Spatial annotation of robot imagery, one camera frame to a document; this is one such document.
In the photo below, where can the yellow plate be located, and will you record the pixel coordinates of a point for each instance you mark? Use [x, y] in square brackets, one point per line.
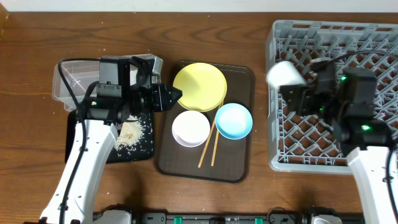
[203, 86]

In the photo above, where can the wooden chopstick left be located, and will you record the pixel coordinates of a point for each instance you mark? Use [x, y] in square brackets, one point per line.
[208, 139]

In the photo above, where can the dark brown serving tray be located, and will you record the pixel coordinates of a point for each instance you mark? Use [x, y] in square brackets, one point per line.
[232, 156]

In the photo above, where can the white bowl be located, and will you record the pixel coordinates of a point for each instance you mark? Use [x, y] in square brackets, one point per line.
[191, 128]

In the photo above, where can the pile of rice grains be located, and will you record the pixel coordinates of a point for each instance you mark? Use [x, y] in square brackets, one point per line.
[136, 135]

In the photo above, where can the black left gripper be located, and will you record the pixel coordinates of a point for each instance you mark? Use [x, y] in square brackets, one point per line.
[160, 101]

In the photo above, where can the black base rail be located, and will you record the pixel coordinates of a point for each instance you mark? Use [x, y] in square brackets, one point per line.
[217, 218]

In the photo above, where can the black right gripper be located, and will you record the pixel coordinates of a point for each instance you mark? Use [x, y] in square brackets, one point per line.
[300, 99]

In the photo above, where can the grey plastic dishwasher rack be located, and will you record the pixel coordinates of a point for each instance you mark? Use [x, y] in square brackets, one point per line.
[303, 144]

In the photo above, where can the clear plastic waste bin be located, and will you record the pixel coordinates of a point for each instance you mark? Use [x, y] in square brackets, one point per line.
[80, 74]

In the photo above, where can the light blue bowl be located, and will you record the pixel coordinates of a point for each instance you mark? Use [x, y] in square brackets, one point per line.
[233, 121]

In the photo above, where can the black waste tray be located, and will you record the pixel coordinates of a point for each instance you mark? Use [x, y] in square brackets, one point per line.
[93, 143]

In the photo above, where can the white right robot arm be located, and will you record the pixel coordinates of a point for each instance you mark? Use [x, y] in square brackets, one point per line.
[366, 142]

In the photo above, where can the pale green cup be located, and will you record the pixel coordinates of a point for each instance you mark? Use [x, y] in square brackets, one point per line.
[284, 73]

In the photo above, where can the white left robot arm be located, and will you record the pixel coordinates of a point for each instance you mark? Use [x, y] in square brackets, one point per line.
[73, 200]

